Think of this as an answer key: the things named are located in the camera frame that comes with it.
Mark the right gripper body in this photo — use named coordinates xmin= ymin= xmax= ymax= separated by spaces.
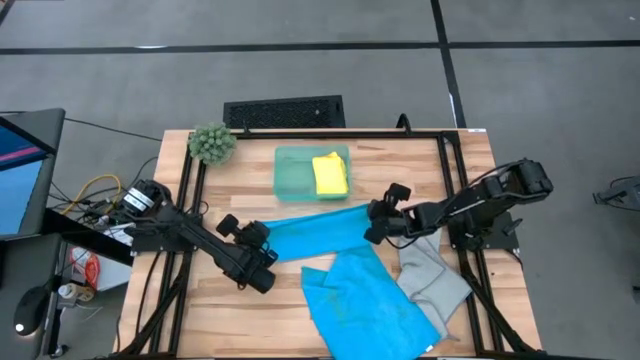
xmin=384 ymin=202 xmax=426 ymax=239

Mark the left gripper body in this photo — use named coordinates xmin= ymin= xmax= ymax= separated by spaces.
xmin=233 ymin=219 xmax=274 ymax=269

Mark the blue microfiber towel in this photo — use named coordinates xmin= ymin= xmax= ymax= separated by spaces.
xmin=262 ymin=203 xmax=375 ymax=263
xmin=299 ymin=243 xmax=443 ymax=360

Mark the yellow microfiber towel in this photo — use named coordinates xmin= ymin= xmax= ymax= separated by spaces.
xmin=311 ymin=151 xmax=350 ymax=196

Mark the grey microfiber towel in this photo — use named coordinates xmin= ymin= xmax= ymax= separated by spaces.
xmin=396 ymin=227 xmax=474 ymax=342

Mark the green translucent plastic bin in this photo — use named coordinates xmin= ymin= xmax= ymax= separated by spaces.
xmin=272 ymin=144 xmax=352 ymax=203

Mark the potted green artificial plant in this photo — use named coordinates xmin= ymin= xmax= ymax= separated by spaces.
xmin=187 ymin=122 xmax=238 ymax=167

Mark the black perforated computer case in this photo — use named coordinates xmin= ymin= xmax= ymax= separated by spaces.
xmin=222 ymin=94 xmax=347 ymax=130

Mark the black desk beam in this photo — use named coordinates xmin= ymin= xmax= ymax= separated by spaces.
xmin=39 ymin=207 xmax=135 ymax=266

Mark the red white plastic bag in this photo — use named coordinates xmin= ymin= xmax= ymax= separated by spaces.
xmin=69 ymin=246 xmax=102 ymax=291

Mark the beige tape roll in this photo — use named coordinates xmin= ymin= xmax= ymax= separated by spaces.
xmin=57 ymin=282 xmax=96 ymax=304

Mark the black computer monitor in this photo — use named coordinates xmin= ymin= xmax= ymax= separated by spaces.
xmin=0 ymin=108 xmax=67 ymax=242

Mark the black computer mouse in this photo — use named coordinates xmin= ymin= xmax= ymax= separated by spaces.
xmin=13 ymin=284 xmax=51 ymax=337

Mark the grey side desk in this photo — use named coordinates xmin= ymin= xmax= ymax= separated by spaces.
xmin=0 ymin=233 xmax=66 ymax=360

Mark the black aluminium table frame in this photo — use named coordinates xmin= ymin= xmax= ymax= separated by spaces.
xmin=114 ymin=128 xmax=546 ymax=360

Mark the yellow cable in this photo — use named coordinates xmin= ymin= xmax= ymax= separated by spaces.
xmin=60 ymin=173 xmax=124 ymax=217

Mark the black cabled floor device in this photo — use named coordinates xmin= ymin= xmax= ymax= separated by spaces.
xmin=592 ymin=174 xmax=640 ymax=214

